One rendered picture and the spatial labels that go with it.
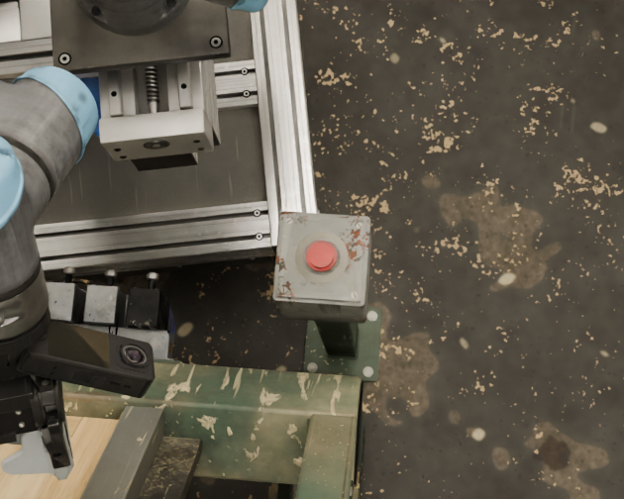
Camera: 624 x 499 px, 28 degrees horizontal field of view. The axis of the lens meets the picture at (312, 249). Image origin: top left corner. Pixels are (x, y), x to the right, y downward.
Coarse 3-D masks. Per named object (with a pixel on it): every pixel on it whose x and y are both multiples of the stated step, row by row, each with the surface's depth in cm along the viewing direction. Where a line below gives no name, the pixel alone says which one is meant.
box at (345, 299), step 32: (288, 224) 161; (320, 224) 161; (352, 224) 161; (288, 256) 160; (352, 256) 160; (288, 288) 159; (320, 288) 159; (352, 288) 159; (320, 320) 175; (352, 320) 172
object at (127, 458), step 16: (128, 416) 158; (144, 416) 158; (160, 416) 158; (128, 432) 154; (144, 432) 154; (160, 432) 159; (112, 448) 150; (128, 448) 150; (144, 448) 150; (112, 464) 146; (128, 464) 146; (144, 464) 149; (96, 480) 143; (112, 480) 143; (128, 480) 143; (144, 480) 150; (96, 496) 140; (112, 496) 140; (128, 496) 141
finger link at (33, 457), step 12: (36, 432) 105; (24, 444) 105; (36, 444) 106; (12, 456) 106; (24, 456) 107; (36, 456) 107; (48, 456) 107; (12, 468) 107; (24, 468) 108; (36, 468) 108; (48, 468) 108; (60, 468) 107
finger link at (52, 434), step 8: (48, 408) 102; (56, 408) 102; (48, 416) 102; (56, 416) 102; (48, 424) 102; (56, 424) 102; (48, 432) 102; (56, 432) 102; (48, 440) 103; (56, 440) 103; (48, 448) 103; (56, 448) 103; (64, 448) 104; (56, 456) 104; (64, 456) 105; (56, 464) 107; (64, 464) 107
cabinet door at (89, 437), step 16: (80, 432) 158; (96, 432) 158; (112, 432) 158; (0, 448) 154; (16, 448) 154; (80, 448) 154; (96, 448) 154; (0, 464) 150; (80, 464) 150; (96, 464) 150; (0, 480) 147; (16, 480) 147; (32, 480) 147; (48, 480) 146; (64, 480) 147; (80, 480) 147; (0, 496) 143; (16, 496) 143; (32, 496) 144; (48, 496) 143; (64, 496) 143; (80, 496) 143
